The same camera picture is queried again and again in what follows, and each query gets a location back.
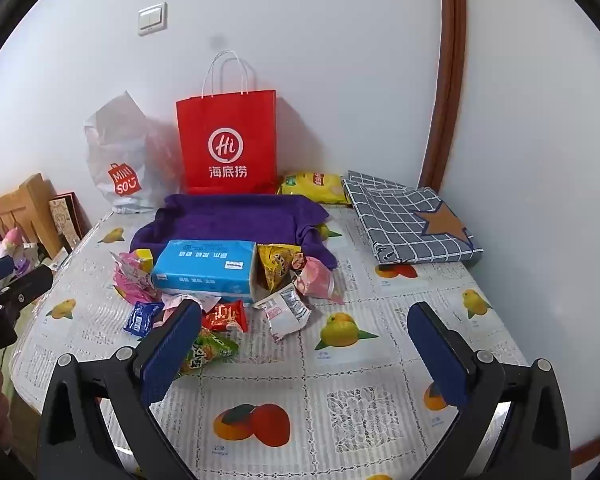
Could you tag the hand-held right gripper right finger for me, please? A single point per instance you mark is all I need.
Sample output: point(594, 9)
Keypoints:
point(437, 355)

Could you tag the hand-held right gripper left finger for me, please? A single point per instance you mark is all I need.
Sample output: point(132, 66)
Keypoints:
point(172, 350)

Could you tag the green snack packet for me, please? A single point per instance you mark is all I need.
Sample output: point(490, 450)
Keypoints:
point(212, 350)

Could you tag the small pink snack packet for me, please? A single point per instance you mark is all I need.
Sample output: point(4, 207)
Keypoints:
point(169, 310)

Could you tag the blue snack packet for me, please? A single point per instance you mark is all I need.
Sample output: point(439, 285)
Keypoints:
point(142, 319)

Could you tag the pale pink snack packet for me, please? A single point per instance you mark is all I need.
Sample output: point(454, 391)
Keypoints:
point(205, 302)

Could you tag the magenta snack packet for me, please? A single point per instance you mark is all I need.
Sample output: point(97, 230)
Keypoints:
point(137, 287)

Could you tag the small yellow snack packet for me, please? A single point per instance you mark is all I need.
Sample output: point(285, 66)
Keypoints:
point(144, 259)

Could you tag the pink cartoon print snack packet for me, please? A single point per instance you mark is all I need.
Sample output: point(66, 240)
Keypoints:
point(125, 262)

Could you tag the white snack packet red label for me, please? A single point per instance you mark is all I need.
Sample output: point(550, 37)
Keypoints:
point(285, 312)

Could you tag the yellow triangular snack packet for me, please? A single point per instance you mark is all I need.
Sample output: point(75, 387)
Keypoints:
point(277, 267)

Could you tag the pink snack packet food picture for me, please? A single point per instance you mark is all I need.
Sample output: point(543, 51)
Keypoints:
point(320, 280)

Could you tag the pink plush toy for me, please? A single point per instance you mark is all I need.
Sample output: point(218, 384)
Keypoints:
point(2, 247)

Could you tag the patterned dark red box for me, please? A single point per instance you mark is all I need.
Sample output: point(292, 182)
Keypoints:
point(65, 220)

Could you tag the blue tissue pack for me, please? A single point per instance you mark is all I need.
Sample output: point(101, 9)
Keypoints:
point(205, 265)

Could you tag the grey checked cloth star patch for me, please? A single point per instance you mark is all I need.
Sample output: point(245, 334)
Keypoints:
point(405, 220)

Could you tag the purple towel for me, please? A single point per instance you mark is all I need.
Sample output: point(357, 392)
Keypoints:
point(230, 220)

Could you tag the white plastic bag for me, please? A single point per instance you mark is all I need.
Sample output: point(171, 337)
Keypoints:
point(115, 150)

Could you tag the yellow chip bag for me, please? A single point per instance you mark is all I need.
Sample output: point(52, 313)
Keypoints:
point(315, 186)

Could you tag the red paper bag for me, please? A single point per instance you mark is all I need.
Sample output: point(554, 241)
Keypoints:
point(225, 120)

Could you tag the white wall light switch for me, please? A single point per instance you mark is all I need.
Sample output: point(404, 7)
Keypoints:
point(152, 19)

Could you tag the brown wooden door frame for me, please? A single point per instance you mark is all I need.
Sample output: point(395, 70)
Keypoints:
point(450, 60)

